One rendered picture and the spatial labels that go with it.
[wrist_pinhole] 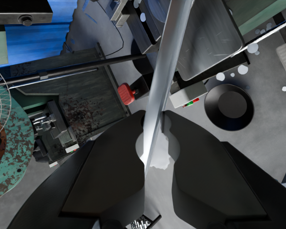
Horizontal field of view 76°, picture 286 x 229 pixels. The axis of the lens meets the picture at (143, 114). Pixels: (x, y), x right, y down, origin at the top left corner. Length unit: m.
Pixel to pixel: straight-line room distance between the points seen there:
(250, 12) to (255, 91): 0.76
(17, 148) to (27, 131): 0.12
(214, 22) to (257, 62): 0.82
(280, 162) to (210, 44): 1.06
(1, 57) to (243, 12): 0.49
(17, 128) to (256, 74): 1.54
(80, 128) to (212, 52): 1.57
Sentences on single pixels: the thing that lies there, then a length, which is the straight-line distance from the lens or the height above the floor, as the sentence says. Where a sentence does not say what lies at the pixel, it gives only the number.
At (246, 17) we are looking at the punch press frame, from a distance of 0.50.
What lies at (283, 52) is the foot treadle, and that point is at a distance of 0.98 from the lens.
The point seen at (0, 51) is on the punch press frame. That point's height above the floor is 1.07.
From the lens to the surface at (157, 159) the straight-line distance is 1.69.
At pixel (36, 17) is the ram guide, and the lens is 0.36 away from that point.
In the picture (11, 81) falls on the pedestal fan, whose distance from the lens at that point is 1.15.
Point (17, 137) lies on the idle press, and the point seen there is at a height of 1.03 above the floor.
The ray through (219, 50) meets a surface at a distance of 0.38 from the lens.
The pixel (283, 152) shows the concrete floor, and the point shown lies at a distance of 1.31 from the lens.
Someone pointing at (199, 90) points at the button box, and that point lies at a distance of 0.69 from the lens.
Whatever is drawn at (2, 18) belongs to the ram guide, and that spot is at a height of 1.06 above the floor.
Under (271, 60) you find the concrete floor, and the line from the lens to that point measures 1.16.
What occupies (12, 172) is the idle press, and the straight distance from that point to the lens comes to 1.51.
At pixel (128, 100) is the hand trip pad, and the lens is 0.62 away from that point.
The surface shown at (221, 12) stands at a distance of 0.37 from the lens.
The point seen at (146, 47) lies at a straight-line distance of 0.59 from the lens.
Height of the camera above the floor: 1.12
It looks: 37 degrees down
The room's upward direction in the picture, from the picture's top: 115 degrees counter-clockwise
